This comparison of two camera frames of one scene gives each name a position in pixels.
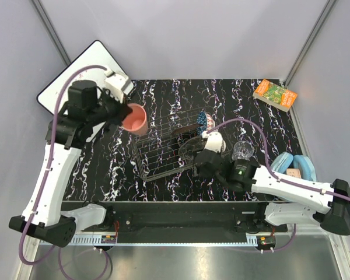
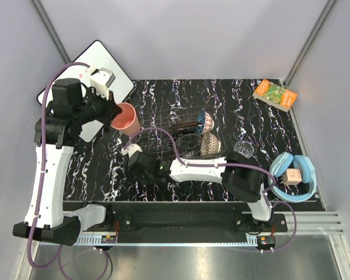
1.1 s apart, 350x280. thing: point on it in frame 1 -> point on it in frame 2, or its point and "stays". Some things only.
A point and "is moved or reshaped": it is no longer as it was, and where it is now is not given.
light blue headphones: (302, 163) stays
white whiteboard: (95, 54) stays
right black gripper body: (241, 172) -> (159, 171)
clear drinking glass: (242, 150) stays
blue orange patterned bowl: (205, 122) stays
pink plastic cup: (136, 123) is moved or reshaped
